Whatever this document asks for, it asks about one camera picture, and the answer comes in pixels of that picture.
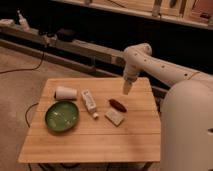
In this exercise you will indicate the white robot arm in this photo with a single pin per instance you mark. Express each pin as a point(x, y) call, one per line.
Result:
point(186, 112)

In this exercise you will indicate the black box on ledge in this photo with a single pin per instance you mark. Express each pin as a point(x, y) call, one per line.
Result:
point(66, 35)

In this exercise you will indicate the white paper cup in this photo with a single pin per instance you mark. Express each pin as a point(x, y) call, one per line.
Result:
point(65, 93)

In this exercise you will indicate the white tube with cap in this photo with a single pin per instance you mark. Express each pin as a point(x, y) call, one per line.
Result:
point(89, 103)

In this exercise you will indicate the wooden table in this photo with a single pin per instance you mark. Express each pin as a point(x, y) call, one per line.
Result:
point(136, 139)

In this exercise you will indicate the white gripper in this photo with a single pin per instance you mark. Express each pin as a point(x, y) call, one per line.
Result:
point(128, 83)

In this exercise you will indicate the white spray bottle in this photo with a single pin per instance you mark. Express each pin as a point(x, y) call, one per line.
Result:
point(23, 22)

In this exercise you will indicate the green bowl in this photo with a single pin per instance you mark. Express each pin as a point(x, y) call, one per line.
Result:
point(62, 116)

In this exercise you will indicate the long grey ledge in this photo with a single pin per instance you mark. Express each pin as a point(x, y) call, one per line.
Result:
point(83, 50)

